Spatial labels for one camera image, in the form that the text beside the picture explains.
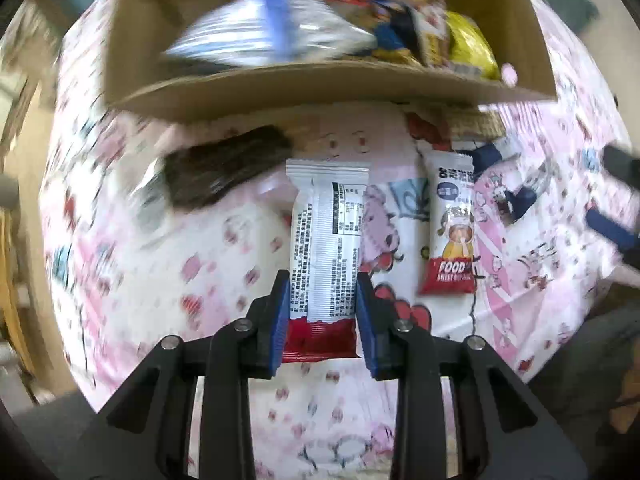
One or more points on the tan cracker packet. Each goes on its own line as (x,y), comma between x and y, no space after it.
(472,122)

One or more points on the dark brown snack packet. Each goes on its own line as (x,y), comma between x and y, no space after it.
(225,165)

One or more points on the yellow snack packet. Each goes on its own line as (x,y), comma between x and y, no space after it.
(470,45)

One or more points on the brown cardboard box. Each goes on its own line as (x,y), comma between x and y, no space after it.
(300,92)

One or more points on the white red cartoon snack bar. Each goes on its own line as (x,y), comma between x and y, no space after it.
(430,15)
(450,240)

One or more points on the blue white snack packet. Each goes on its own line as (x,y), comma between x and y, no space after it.
(260,30)

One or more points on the pink printed bedsheet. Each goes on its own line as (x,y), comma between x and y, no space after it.
(200,270)

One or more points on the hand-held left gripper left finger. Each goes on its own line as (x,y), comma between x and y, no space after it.
(277,330)

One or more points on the navy blue small packet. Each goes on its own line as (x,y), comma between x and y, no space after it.
(520,202)
(487,157)

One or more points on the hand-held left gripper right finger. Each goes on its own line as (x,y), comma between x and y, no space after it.
(367,330)

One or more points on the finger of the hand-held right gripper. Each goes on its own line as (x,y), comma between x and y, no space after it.
(612,227)
(622,165)

